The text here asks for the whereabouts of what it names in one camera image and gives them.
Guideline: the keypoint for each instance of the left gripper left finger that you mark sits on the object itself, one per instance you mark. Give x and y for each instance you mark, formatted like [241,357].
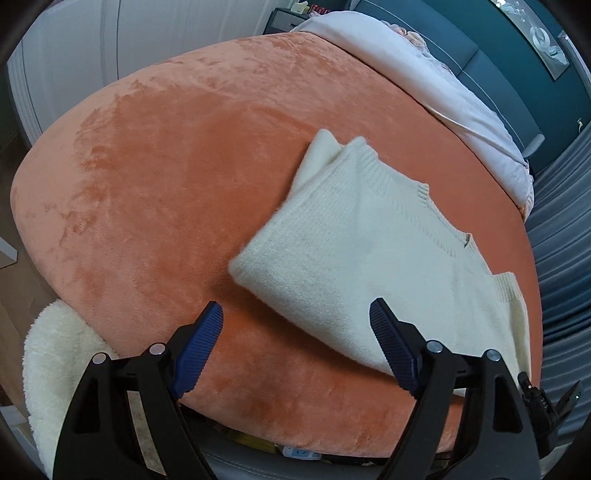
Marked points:
[98,439]

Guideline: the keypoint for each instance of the cream knit cardigan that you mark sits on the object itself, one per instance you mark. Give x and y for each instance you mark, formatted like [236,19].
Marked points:
[353,230]

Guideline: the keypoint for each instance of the cream fluffy rug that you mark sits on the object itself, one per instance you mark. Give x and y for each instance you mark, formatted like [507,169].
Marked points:
[57,349]

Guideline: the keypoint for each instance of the blue grey curtain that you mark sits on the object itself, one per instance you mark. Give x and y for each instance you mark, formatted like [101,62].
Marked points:
[559,232]

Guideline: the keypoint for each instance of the orange plush bed blanket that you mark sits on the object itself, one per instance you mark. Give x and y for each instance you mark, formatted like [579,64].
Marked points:
[132,204]

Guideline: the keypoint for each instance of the white panelled wardrobe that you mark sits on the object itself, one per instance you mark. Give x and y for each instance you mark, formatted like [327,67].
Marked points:
[75,48]

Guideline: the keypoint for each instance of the teal upholstered headboard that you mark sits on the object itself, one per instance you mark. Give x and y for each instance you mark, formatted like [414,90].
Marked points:
[469,63]

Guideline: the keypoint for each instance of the pale pink duvet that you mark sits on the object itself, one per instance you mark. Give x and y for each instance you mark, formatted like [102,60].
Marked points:
[415,70]

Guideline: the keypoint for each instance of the dark bedside table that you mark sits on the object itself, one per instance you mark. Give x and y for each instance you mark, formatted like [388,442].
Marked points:
[283,20]

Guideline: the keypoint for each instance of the silver floral wall art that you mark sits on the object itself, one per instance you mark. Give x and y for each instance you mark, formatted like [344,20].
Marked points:
[533,29]

